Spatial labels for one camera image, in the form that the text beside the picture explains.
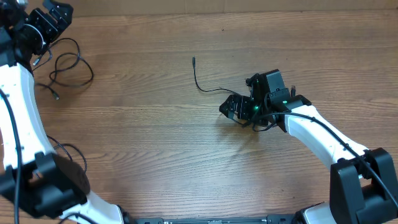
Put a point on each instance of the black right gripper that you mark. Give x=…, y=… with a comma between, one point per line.
x=242, y=102

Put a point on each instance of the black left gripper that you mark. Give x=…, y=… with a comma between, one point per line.
x=53, y=30

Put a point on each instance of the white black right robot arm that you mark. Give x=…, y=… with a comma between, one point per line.
x=363, y=182

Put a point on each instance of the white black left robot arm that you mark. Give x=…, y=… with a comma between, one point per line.
x=36, y=179

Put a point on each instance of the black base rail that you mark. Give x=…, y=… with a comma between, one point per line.
x=269, y=219

